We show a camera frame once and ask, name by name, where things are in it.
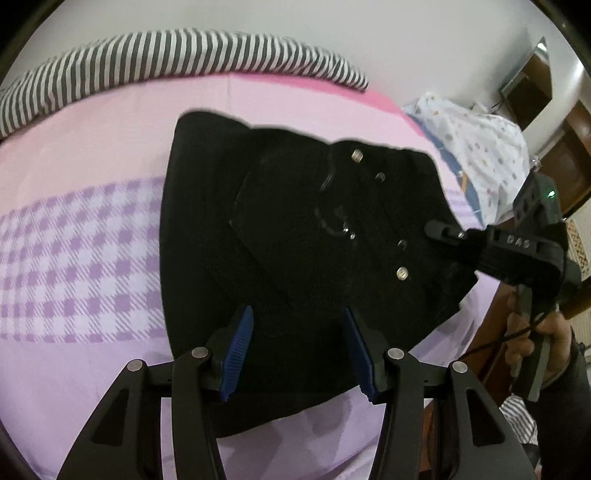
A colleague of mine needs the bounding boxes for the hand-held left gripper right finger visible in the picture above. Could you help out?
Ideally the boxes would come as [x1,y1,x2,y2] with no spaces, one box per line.
[342,307,532,480]

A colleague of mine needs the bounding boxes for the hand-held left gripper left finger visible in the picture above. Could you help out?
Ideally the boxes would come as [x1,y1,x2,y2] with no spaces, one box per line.
[58,305,254,480]

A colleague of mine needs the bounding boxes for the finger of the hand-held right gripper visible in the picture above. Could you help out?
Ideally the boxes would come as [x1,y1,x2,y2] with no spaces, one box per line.
[424,220,490,260]

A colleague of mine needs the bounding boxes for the black pants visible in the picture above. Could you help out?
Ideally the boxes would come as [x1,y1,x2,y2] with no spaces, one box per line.
[159,108,478,439]

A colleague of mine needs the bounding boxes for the person's right forearm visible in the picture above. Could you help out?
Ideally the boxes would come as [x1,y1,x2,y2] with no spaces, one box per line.
[536,339,591,480]

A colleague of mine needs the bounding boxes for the person's right hand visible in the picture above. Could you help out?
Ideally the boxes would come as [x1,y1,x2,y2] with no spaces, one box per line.
[503,293,575,393]

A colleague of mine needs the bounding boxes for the blue patterned cloth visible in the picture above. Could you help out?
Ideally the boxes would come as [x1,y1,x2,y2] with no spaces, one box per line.
[429,134,483,217]

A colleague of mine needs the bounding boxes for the woven patterned panel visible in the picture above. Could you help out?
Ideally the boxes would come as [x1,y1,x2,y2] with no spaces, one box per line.
[566,219,591,282]

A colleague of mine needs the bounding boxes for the white quilt with coloured shapes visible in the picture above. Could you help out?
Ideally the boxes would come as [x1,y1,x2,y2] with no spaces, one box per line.
[402,91,529,227]

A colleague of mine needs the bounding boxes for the brown wooden door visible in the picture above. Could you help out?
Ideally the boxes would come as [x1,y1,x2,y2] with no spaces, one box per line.
[531,102,591,222]

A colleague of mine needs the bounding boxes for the grey striped cloth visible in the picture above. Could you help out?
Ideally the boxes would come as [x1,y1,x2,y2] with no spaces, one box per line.
[501,394,541,448]

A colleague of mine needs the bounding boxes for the pink lavender checked bedsheet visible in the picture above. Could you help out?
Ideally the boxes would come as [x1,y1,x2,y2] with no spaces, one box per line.
[0,69,513,480]

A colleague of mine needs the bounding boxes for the grey striped pillow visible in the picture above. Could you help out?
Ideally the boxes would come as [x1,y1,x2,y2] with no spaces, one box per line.
[0,28,370,139]

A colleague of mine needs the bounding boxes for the brown wooden bed frame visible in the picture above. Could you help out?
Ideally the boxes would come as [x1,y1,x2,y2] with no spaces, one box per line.
[459,272,515,400]

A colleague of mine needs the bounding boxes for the black cable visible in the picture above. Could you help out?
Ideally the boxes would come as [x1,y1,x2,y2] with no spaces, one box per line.
[455,305,561,365]

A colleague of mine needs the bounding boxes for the wooden wall cabinet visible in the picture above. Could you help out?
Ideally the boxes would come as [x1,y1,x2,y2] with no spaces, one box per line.
[501,37,555,132]

